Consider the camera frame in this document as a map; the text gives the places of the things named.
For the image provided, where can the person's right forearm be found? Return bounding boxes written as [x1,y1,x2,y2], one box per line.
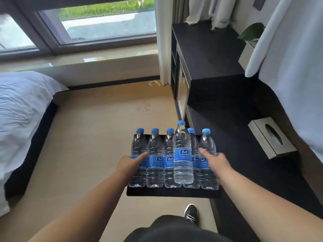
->
[215,166,323,242]

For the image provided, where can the black cabinet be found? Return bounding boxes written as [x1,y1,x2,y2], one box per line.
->
[171,20,256,124]

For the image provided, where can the beige curtain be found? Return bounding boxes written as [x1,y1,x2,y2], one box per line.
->
[154,0,187,86]

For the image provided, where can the person's black shorts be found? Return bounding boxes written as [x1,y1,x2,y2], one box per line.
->
[123,215,225,242]

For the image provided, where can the white hanging bathrobe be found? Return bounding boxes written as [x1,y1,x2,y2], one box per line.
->
[245,0,323,165]

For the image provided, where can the white hanging cloth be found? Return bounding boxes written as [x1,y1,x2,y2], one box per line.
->
[185,0,238,30]

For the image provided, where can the black bed base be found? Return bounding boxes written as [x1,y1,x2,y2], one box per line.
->
[4,100,59,200]

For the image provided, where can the person's black shoe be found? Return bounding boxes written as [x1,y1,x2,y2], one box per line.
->
[183,204,199,227]

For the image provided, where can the white bed duvet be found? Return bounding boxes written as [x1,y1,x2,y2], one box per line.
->
[0,71,70,217]

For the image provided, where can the person's right hand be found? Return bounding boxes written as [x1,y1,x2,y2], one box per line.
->
[199,148,234,186]

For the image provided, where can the person's left hand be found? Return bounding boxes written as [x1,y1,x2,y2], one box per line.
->
[115,152,149,187]

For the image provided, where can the black rectangular tray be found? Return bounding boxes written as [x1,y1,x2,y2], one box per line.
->
[126,133,222,199]

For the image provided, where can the green plant leaf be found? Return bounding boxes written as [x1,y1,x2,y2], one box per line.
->
[237,23,265,42]

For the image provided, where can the row of water bottles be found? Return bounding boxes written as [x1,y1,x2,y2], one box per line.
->
[128,120,220,191]

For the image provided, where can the grey framed window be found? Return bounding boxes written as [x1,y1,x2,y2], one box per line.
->
[0,0,159,61]

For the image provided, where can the silver tissue box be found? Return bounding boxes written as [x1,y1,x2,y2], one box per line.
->
[247,117,298,160]

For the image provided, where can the person's left forearm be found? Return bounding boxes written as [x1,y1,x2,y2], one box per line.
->
[26,171,142,242]

